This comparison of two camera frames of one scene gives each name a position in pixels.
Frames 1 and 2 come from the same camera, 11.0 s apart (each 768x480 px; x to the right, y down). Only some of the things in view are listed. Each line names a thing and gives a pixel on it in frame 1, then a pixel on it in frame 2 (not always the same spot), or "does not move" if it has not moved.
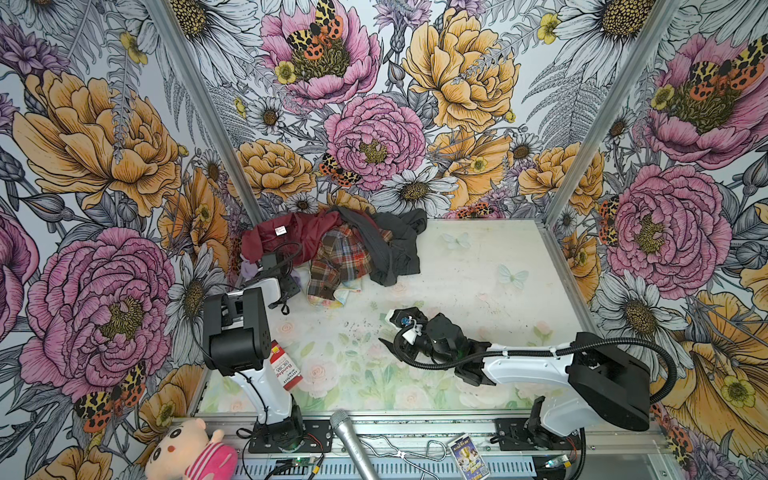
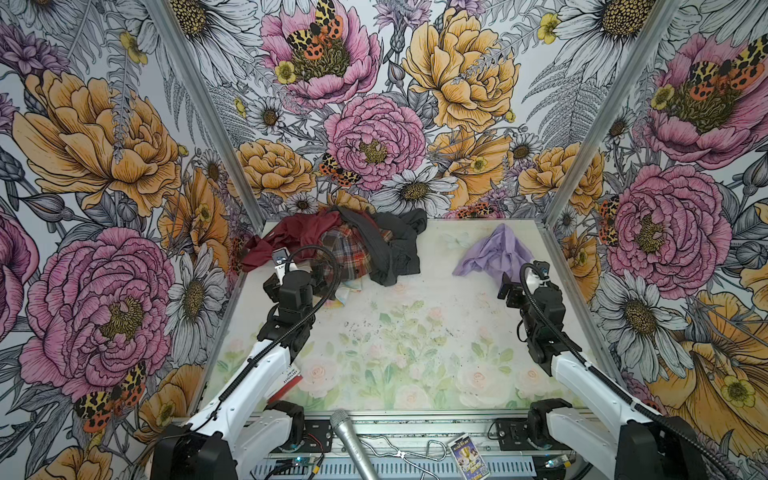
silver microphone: x=342 y=422 does not move
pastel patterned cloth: x=340 y=295 does not move
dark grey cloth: x=396 y=233 does not move
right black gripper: x=420 y=315 -> x=511 y=301
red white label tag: x=285 y=370 does not move
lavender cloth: x=248 y=268 -> x=500 y=253
